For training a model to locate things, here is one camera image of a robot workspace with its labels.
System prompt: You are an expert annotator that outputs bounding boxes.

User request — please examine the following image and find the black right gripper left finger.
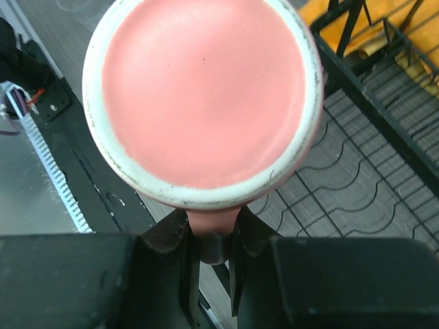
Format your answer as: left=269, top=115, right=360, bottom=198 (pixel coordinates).
left=1, top=210, right=199, bottom=328

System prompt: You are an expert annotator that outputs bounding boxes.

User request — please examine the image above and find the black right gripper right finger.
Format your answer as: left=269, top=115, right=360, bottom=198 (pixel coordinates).
left=229, top=208, right=438, bottom=328

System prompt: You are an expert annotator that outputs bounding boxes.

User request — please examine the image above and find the pink mug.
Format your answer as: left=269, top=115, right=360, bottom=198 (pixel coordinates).
left=82, top=1, right=324, bottom=265

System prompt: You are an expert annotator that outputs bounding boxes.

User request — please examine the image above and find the clear glass cup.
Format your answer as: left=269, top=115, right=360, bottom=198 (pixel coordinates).
left=56, top=0, right=91, bottom=12

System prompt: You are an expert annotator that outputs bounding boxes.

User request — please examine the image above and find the orange Mickey Mouse pillow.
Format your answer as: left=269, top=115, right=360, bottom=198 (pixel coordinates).
left=299, top=1, right=438, bottom=96

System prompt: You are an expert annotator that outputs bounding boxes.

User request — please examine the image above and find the black wire dish rack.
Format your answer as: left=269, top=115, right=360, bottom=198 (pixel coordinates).
left=246, top=0, right=439, bottom=256

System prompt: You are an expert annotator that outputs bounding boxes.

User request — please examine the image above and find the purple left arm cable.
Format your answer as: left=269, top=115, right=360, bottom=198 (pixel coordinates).
left=0, top=82, right=38, bottom=136

